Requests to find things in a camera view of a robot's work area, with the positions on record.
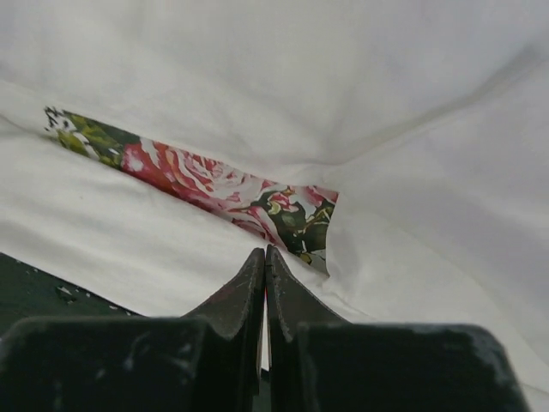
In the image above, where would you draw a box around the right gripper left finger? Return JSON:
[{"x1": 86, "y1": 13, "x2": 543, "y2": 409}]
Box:
[{"x1": 1, "y1": 249, "x2": 264, "y2": 411}]

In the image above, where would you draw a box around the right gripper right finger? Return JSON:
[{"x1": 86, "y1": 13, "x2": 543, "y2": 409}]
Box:
[{"x1": 265, "y1": 246, "x2": 528, "y2": 411}]

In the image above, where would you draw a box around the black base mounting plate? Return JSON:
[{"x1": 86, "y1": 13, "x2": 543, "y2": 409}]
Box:
[{"x1": 1, "y1": 253, "x2": 141, "y2": 337}]

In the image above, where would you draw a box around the white floral print t-shirt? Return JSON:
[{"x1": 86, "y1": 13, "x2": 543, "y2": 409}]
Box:
[{"x1": 1, "y1": 1, "x2": 548, "y2": 411}]

